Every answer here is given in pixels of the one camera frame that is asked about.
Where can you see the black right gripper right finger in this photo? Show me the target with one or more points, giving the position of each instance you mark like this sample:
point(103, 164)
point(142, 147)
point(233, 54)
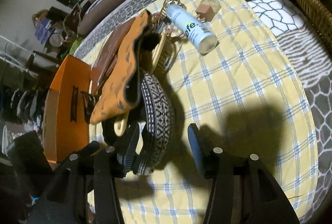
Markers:
point(243, 189)

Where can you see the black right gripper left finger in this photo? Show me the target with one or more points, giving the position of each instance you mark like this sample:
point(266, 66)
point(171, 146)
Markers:
point(65, 199)

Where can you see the orange cardboard box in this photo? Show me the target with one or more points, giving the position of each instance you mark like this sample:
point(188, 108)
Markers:
point(64, 128)

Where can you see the yellow plaid cloth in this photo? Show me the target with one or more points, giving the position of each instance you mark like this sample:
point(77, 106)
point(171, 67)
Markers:
point(247, 98)

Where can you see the orange felt pouch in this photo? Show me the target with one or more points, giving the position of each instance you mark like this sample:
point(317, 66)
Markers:
point(121, 91)

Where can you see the black white patterned headband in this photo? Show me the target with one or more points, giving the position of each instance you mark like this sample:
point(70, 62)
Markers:
point(159, 125)

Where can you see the brown wrapped notebook upper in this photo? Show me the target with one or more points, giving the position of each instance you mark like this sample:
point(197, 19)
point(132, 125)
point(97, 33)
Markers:
point(108, 54)

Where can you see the grey pebble pattern blanket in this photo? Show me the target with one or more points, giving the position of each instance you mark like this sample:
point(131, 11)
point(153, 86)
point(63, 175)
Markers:
point(303, 47)

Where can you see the white clothes rack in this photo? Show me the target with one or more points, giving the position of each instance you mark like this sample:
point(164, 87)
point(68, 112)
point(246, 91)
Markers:
point(13, 60)

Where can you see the white spray bottle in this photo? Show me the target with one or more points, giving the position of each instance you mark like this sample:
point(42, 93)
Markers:
point(203, 39)

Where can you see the small brown square packet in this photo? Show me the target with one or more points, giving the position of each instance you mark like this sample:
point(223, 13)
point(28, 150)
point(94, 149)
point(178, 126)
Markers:
point(207, 10)

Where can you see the wicker basket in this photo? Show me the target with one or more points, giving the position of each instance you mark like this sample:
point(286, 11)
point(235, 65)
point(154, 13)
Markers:
point(319, 16)

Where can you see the gold hair clip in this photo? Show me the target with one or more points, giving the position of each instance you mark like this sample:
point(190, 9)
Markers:
point(168, 3)

